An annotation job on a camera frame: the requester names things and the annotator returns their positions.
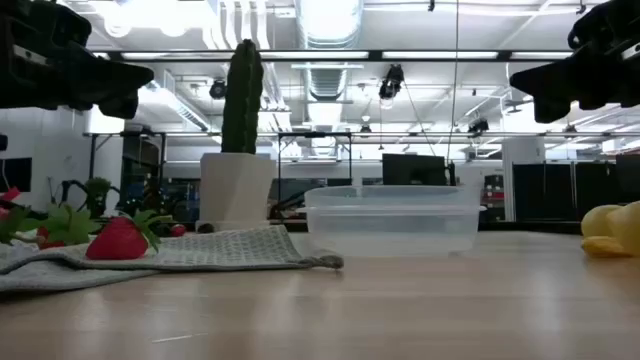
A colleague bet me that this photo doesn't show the grey waffle dish cloth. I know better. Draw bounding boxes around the grey waffle dish cloth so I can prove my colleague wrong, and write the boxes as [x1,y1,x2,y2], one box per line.
[0,224,346,294]

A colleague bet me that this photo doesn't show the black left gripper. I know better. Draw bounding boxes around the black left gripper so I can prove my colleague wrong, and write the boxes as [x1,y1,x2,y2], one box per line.
[0,0,156,120]

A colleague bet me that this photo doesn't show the black computer monitor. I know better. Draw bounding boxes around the black computer monitor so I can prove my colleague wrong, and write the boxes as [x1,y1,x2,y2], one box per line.
[381,153,448,188]

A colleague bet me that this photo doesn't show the black background workstation frame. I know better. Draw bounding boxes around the black background workstation frame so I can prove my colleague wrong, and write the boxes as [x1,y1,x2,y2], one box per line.
[276,130,353,202]

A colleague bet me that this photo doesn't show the clear plastic tupperware container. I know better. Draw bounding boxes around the clear plastic tupperware container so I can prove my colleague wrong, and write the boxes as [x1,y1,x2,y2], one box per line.
[298,184,488,259]

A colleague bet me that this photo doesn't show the black metal shelf rack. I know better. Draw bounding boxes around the black metal shelf rack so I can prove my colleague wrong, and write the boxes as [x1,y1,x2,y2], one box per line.
[88,130,167,217]

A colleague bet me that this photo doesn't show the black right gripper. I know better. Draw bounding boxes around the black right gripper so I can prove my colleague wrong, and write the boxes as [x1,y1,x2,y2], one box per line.
[509,0,640,125]

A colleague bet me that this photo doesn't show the small yellow banana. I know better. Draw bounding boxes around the small yellow banana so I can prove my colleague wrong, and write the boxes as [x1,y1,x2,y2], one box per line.
[580,235,632,259]

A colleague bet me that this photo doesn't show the white room pillar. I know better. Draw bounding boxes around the white room pillar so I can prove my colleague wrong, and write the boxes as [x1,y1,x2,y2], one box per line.
[501,136,547,222]

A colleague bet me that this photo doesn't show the small green potted plant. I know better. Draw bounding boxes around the small green potted plant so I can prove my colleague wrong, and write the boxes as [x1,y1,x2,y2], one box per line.
[82,176,113,219]

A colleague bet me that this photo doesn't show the silver ventilation duct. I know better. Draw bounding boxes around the silver ventilation duct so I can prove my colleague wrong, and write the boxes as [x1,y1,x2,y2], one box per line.
[293,0,365,102]

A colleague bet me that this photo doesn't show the black partition panels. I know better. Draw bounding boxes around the black partition panels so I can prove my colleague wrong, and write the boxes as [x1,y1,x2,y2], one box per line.
[511,153,640,224]

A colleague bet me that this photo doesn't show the black overhead light beam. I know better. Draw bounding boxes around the black overhead light beam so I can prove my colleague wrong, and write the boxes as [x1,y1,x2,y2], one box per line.
[91,48,577,63]

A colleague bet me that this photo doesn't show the black wall screen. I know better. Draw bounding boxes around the black wall screen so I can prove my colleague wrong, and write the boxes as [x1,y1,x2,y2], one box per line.
[0,156,33,194]

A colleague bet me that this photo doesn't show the tall green cactus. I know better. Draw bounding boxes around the tall green cactus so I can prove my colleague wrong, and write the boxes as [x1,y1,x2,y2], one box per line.
[220,38,265,155]

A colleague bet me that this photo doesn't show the white faceted plant pot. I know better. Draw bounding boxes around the white faceted plant pot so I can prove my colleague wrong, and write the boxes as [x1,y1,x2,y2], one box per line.
[199,151,278,224]

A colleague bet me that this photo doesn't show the thin hanging black cable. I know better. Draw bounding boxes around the thin hanging black cable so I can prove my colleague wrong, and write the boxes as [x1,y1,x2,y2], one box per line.
[446,0,460,162]

